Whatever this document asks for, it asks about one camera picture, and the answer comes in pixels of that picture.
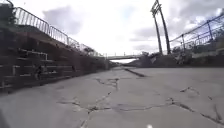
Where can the grey concrete wall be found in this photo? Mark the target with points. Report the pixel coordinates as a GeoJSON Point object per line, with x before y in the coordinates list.
{"type": "Point", "coordinates": [166, 60]}

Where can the robot's own part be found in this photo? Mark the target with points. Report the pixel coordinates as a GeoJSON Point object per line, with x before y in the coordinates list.
{"type": "Point", "coordinates": [149, 126]}

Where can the tall twin-post pylon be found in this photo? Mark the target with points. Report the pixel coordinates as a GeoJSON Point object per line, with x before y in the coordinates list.
{"type": "Point", "coordinates": [165, 33]}

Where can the cracked grey concrete ground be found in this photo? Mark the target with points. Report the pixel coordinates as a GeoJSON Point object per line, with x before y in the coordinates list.
{"type": "Point", "coordinates": [133, 96]}

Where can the dark gutter strip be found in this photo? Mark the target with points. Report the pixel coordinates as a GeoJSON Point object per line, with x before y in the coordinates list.
{"type": "Point", "coordinates": [135, 72]}

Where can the dark stone retaining wall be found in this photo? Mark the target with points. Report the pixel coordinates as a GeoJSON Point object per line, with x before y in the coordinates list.
{"type": "Point", "coordinates": [40, 56]}

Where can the concrete bridge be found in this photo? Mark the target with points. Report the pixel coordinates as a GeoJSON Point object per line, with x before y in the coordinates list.
{"type": "Point", "coordinates": [121, 57]}

